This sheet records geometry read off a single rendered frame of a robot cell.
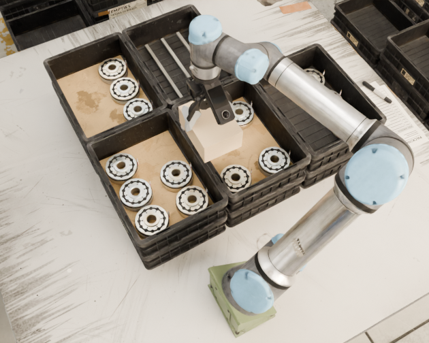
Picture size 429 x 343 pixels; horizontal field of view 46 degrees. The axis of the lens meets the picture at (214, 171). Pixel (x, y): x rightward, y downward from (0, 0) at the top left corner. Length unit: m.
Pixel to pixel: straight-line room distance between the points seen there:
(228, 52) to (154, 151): 0.65
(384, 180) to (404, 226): 0.78
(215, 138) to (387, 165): 0.52
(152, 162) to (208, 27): 0.65
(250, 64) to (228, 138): 0.31
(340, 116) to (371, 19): 1.88
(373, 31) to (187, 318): 1.97
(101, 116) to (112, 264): 0.52
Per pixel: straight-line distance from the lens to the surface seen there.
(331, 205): 1.12
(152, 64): 1.95
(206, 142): 1.37
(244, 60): 1.14
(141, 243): 1.45
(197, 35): 1.16
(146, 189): 1.61
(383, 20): 3.08
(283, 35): 2.25
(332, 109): 1.21
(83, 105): 1.87
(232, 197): 1.50
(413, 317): 2.50
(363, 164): 1.05
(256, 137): 1.74
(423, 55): 2.80
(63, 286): 1.70
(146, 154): 1.71
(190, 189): 1.59
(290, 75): 1.24
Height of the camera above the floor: 2.26
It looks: 60 degrees down
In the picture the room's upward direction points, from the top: 1 degrees clockwise
